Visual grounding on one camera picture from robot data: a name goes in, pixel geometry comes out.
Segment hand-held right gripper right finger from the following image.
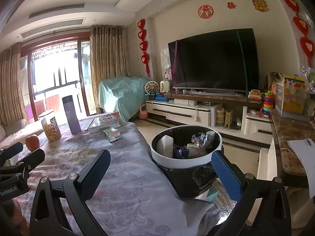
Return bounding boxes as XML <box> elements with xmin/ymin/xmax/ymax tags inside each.
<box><xmin>211</xmin><ymin>151</ymin><xmax>292</xmax><ymax>236</ymax></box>

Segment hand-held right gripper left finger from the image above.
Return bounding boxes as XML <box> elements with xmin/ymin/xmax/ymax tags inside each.
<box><xmin>29</xmin><ymin>149</ymin><xmax>111</xmax><ymax>236</ymax></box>

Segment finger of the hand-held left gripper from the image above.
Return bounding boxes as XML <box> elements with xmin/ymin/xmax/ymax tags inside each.
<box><xmin>0</xmin><ymin>142</ymin><xmax>24</xmax><ymax>164</ymax></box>
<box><xmin>0</xmin><ymin>149</ymin><xmax>45</xmax><ymax>177</ymax></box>

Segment clear plastic bag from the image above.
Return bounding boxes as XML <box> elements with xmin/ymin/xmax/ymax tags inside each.
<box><xmin>187</xmin><ymin>143</ymin><xmax>207</xmax><ymax>156</ymax></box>

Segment white bin with black bag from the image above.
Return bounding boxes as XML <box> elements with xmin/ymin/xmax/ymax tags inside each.
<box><xmin>150</xmin><ymin>125</ymin><xmax>224</xmax><ymax>199</ymax></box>

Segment blue plastic packet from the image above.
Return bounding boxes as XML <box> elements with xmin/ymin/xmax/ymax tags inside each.
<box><xmin>172</xmin><ymin>145</ymin><xmax>190</xmax><ymax>159</ymax></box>

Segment person's left hand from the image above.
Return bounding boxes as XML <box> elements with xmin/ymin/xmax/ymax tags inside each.
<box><xmin>11</xmin><ymin>199</ymin><xmax>28</xmax><ymax>236</ymax></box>

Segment red apple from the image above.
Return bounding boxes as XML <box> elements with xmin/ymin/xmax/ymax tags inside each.
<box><xmin>25</xmin><ymin>135</ymin><xmax>40</xmax><ymax>151</ymax></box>

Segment pink striped sofa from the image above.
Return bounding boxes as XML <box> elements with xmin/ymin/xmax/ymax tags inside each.
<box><xmin>0</xmin><ymin>118</ymin><xmax>43</xmax><ymax>150</ymax></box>

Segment clear jar of snack balls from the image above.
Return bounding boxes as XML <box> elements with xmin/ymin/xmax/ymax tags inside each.
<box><xmin>40</xmin><ymin>116</ymin><xmax>61</xmax><ymax>142</ymax></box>

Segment green and white small box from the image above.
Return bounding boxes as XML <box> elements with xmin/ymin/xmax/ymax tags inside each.
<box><xmin>103</xmin><ymin>127</ymin><xmax>122</xmax><ymax>143</ymax></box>

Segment red illustrated book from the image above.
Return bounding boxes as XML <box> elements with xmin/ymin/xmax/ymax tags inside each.
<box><xmin>87</xmin><ymin>112</ymin><xmax>121</xmax><ymax>134</ymax></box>

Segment white round stool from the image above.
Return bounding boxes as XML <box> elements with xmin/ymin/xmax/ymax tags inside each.
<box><xmin>38</xmin><ymin>109</ymin><xmax>55</xmax><ymax>121</ymax></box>

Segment yellow tin stack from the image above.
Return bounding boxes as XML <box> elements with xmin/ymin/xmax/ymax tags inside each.
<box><xmin>216</xmin><ymin>108</ymin><xmax>225</xmax><ymax>126</ymax></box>

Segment purple thermos bottle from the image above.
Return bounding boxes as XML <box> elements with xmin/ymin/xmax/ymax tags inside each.
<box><xmin>61</xmin><ymin>95</ymin><xmax>82</xmax><ymax>135</ymax></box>

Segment beige patterned curtain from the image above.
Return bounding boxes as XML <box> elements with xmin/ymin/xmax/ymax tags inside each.
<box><xmin>0</xmin><ymin>42</ymin><xmax>27</xmax><ymax>127</ymax></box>
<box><xmin>90</xmin><ymin>25</ymin><xmax>130</xmax><ymax>115</ymax></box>

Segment marble top counter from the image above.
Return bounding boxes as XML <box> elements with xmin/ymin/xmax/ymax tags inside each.
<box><xmin>258</xmin><ymin>108</ymin><xmax>315</xmax><ymax>227</ymax></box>

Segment wooden sliding glass door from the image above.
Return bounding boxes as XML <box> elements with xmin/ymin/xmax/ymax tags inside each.
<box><xmin>21</xmin><ymin>32</ymin><xmax>99</xmax><ymax>121</ymax></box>

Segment teal cloth covered armchair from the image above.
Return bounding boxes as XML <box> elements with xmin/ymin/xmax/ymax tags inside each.
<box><xmin>98</xmin><ymin>76</ymin><xmax>148</xmax><ymax>122</ymax></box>

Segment white paper sheets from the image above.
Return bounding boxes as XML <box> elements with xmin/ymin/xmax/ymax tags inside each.
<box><xmin>287</xmin><ymin>138</ymin><xmax>315</xmax><ymax>192</ymax></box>

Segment white television cabinet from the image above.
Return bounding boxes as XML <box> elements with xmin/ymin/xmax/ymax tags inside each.
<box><xmin>145</xmin><ymin>92</ymin><xmax>273</xmax><ymax>145</ymax></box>

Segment white flat box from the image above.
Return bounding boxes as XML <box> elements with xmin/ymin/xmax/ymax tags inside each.
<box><xmin>174</xmin><ymin>99</ymin><xmax>197</xmax><ymax>106</ymax></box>

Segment orange toy phone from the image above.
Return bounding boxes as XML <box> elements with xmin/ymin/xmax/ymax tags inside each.
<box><xmin>248</xmin><ymin>89</ymin><xmax>263</xmax><ymax>104</ymax></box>

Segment toy ferris wheel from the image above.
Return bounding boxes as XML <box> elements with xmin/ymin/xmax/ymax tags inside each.
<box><xmin>144</xmin><ymin>81</ymin><xmax>159</xmax><ymax>101</ymax></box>

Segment yellow printed box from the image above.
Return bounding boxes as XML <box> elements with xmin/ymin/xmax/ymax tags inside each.
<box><xmin>276</xmin><ymin>74</ymin><xmax>306</xmax><ymax>115</ymax></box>

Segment yellow green toy radio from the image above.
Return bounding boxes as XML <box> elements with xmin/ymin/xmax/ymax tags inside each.
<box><xmin>160</xmin><ymin>80</ymin><xmax>171</xmax><ymax>94</ymax></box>

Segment black flat television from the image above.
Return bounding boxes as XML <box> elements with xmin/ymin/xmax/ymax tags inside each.
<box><xmin>168</xmin><ymin>28</ymin><xmax>260</xmax><ymax>92</ymax></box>

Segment red heart hanging decoration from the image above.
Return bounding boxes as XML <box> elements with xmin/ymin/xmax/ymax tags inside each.
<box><xmin>137</xmin><ymin>19</ymin><xmax>151</xmax><ymax>78</ymax></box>
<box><xmin>274</xmin><ymin>0</ymin><xmax>315</xmax><ymax>65</ymax></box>

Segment ceiling air vent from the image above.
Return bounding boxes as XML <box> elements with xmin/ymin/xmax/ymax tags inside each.
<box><xmin>29</xmin><ymin>3</ymin><xmax>85</xmax><ymax>19</ymax></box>

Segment rainbow ring stacker toy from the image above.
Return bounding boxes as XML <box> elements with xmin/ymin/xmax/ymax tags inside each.
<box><xmin>261</xmin><ymin>91</ymin><xmax>274</xmax><ymax>118</ymax></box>

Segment round red wall sticker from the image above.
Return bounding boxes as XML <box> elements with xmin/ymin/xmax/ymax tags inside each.
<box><xmin>198</xmin><ymin>4</ymin><xmax>214</xmax><ymax>19</ymax></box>

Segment yellow orange wall sticker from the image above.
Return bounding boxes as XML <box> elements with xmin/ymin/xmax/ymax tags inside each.
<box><xmin>252</xmin><ymin>0</ymin><xmax>269</xmax><ymax>13</ymax></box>

